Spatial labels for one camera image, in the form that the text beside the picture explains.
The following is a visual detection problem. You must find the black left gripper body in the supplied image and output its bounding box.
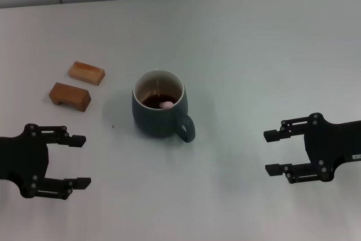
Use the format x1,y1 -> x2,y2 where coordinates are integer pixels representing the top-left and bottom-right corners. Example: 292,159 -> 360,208
0,124 -> 51,199

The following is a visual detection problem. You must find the dark brown wooden block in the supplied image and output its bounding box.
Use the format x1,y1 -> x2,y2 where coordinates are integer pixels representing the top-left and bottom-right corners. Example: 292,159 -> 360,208
48,82 -> 92,112

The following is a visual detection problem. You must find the dark grey ceramic cup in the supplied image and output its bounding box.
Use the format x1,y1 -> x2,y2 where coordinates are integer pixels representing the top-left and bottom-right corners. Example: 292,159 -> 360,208
131,68 -> 196,143

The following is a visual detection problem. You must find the dark coffee liquid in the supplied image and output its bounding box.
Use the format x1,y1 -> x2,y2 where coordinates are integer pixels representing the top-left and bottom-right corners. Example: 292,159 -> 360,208
142,93 -> 179,109

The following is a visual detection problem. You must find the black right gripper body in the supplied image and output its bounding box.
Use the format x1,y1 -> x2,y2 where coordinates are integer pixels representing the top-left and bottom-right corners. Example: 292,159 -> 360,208
303,112 -> 361,182

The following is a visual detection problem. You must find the light wooden block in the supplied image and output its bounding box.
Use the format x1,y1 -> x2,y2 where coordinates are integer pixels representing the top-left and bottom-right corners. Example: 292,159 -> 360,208
68,60 -> 105,86

